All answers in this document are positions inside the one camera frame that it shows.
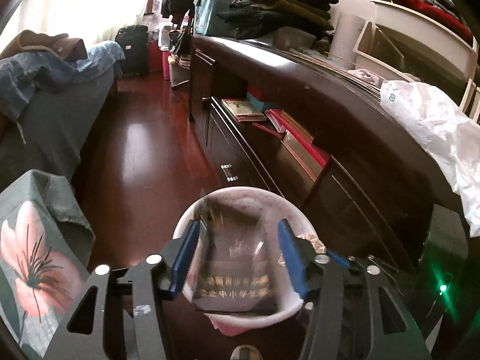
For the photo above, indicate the grey floral tablecloth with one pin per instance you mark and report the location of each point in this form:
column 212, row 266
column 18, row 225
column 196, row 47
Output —
column 22, row 202

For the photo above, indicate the white air purifier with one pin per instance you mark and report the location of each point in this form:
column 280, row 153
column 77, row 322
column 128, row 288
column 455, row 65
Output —
column 347, row 41

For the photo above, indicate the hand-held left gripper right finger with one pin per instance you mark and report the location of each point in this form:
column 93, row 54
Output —
column 294, row 262

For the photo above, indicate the white plastic bag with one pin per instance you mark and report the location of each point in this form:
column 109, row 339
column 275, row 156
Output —
column 423, row 116

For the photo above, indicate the red folded clothes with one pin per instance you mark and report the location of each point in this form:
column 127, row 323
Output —
column 427, row 5

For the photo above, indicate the red suitcase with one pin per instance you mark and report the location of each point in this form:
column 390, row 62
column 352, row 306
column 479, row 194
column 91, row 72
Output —
column 155, row 56

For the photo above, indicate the stack of dark folded clothes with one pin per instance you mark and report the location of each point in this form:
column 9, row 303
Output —
column 277, row 3

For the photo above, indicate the teal flat box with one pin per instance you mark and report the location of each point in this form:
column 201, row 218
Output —
column 262, row 103

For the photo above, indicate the white shelf organizer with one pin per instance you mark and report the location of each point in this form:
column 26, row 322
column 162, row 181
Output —
column 423, row 33

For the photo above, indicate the clear plastic box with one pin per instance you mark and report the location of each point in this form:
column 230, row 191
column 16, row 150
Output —
column 292, row 39

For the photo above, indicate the tan cover book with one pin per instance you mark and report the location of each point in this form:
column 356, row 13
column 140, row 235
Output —
column 243, row 109

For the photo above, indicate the red folder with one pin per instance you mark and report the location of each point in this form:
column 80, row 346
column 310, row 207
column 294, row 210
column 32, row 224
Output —
column 279, row 120

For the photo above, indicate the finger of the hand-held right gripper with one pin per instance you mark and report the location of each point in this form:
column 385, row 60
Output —
column 339, row 258

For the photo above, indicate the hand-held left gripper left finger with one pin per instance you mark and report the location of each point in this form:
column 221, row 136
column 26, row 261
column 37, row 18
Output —
column 183, row 262

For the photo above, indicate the teal bag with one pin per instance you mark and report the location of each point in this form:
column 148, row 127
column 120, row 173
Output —
column 210, row 7

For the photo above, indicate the brown jacket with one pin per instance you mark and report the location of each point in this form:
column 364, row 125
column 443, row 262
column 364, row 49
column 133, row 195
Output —
column 48, row 43

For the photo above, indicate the dark packet with gold print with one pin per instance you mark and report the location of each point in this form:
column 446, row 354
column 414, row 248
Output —
column 232, row 266

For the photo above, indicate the dark wooden cabinet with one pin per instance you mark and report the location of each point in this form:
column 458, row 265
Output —
column 337, row 112

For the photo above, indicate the small pink bin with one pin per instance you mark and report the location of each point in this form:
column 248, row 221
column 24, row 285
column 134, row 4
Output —
column 168, row 65

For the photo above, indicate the black handbag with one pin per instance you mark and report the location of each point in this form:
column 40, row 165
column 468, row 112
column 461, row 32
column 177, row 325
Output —
column 179, row 43

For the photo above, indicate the black suitcase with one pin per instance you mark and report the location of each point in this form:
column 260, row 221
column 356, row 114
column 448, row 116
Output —
column 131, row 50

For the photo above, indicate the pink cloth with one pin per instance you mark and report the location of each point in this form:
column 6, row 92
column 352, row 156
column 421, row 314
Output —
column 365, row 77

